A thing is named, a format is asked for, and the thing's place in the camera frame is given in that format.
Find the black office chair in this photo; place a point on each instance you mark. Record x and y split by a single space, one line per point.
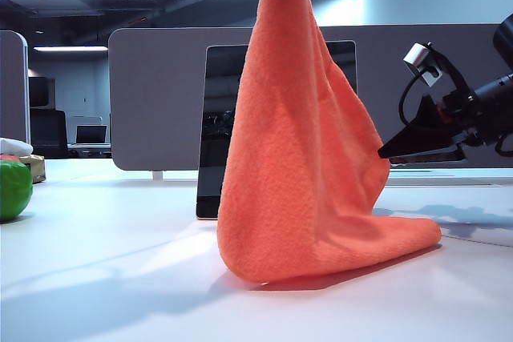
48 133

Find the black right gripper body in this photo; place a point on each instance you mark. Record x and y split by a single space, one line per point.
475 117

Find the orange fleece cloth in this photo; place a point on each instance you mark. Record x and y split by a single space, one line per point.
304 158

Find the white folded cloth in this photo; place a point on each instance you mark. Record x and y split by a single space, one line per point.
14 146

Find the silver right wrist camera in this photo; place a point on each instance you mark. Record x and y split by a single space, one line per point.
417 55

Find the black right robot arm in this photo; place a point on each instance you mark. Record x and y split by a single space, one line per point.
503 37

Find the open background laptop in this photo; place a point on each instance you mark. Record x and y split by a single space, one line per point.
91 135

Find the small red object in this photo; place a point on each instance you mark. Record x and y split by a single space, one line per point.
8 157

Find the white partition foot bracket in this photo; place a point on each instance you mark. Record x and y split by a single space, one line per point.
158 175

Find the narrow grey desk partition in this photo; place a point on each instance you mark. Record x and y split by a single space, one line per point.
14 89

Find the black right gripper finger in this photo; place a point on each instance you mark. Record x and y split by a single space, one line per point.
429 133
437 156

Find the short ceiling light strip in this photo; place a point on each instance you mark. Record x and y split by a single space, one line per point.
68 49

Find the dark background monitor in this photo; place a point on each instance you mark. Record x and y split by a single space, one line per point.
40 91

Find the square standing mirror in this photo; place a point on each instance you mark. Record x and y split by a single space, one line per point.
216 117

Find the wide grey desk partition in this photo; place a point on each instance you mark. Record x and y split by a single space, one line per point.
160 97

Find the green round toy fruit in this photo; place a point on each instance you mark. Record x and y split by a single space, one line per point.
14 190

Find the brown cardboard box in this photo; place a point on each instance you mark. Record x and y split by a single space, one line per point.
36 170

